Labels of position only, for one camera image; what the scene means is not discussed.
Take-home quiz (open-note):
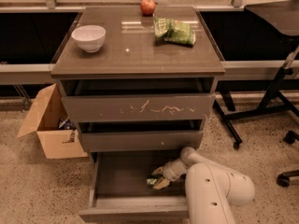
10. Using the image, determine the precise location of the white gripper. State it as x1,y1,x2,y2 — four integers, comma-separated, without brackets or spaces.
151,159,188,189

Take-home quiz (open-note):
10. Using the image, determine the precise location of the green soda can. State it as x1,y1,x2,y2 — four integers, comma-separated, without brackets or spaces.
147,178,159,189

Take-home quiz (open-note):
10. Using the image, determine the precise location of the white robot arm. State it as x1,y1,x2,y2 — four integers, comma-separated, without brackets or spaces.
152,147,255,224

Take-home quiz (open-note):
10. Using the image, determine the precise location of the grey bottom drawer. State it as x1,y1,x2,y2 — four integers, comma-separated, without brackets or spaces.
79,150,189,222

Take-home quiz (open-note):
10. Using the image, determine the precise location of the grey drawer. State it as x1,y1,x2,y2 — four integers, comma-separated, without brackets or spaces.
79,150,189,222
62,78,215,122
79,119,203,152

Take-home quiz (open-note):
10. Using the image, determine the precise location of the grey middle drawer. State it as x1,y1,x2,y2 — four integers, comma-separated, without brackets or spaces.
79,119,203,152

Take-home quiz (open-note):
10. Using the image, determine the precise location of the grey drawer cabinet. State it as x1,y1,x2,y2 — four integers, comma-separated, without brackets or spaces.
50,5,226,161

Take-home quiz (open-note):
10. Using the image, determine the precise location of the grey top drawer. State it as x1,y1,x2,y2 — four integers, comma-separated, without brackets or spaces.
62,78,215,122

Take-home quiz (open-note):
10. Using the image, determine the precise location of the dark packet in box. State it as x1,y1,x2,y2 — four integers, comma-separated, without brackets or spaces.
58,119,76,130

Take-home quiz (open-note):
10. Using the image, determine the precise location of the black office chair base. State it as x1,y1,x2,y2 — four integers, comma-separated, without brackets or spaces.
276,130,299,189

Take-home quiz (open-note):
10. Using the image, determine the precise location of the open cardboard box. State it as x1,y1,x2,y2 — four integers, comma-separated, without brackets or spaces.
17,84,88,159

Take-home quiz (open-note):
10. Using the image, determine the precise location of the green chip bag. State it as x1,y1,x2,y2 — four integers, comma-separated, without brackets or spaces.
153,16,196,46

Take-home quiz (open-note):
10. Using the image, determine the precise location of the white ceramic bowl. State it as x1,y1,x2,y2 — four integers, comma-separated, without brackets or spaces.
71,25,106,53

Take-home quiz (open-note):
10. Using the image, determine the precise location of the red apple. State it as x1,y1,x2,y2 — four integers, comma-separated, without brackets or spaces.
140,0,156,16

